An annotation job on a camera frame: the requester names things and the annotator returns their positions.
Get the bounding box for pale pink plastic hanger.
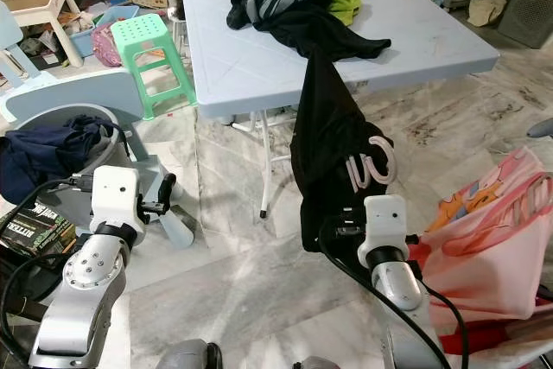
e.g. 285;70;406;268
346;136;397;193

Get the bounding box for black garment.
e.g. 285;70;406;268
289;43;394;253

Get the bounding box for navy blue garment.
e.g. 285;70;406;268
0;114;115;204

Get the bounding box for grey plastic bucket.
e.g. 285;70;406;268
43;103;130;214

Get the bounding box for black green bitters box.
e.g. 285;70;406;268
0;203;79;258

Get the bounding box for light blue child chair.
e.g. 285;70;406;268
3;71;195;249
0;6;53;102

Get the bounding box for pink cartoon print garment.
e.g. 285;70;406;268
415;149;553;322

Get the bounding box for grey right robot leg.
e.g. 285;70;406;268
292;357;340;369

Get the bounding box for grey robot leg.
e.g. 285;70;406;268
164;340;223;369
292;357;340;369

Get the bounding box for pink patterned bag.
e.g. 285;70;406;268
91;23;124;69

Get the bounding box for light blue folding table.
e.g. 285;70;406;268
180;0;500;219

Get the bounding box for green plastic stool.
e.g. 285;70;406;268
111;13;196;120

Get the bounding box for grey left robot leg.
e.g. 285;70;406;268
164;340;223;369

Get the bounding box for red garment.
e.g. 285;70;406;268
441;317;541;354

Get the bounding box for blue plastic bin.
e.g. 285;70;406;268
65;4;139;57

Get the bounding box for black clothes pile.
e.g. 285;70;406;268
226;0;392;60

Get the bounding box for cream small table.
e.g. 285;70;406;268
13;0;89;67

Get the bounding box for lime green garment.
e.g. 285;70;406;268
328;0;362;27

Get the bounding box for beige bag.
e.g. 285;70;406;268
467;0;510;29

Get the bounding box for grey air purifier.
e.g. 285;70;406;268
497;0;553;48

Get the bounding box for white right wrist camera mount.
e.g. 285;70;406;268
361;194;410;251

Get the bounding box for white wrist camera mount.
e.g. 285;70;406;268
361;194;410;251
91;166;144;230

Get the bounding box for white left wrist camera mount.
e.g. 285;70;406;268
91;166;144;230

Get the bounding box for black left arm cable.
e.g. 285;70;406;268
0;181;96;361

